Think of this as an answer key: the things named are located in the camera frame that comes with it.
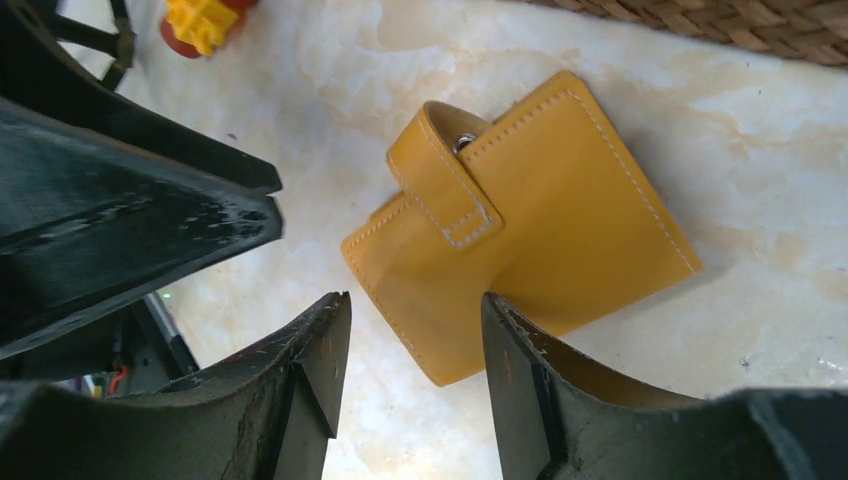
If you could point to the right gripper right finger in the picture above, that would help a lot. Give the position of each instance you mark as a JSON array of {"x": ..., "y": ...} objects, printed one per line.
[{"x": 559, "y": 414}]

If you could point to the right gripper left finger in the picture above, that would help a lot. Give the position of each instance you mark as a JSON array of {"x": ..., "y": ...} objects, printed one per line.
[{"x": 265, "y": 412}]

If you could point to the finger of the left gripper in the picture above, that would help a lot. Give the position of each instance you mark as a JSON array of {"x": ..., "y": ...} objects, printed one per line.
[
  {"x": 60, "y": 80},
  {"x": 89, "y": 225}
]

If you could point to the orange leather card holder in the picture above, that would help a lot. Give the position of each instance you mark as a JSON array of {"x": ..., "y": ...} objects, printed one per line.
[{"x": 544, "y": 206}]

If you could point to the brown wicker divided basket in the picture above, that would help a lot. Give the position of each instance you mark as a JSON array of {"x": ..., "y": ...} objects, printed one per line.
[{"x": 814, "y": 31}]

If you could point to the black microphone tripod stand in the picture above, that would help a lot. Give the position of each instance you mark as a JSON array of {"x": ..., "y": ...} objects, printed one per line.
[{"x": 119, "y": 46}]

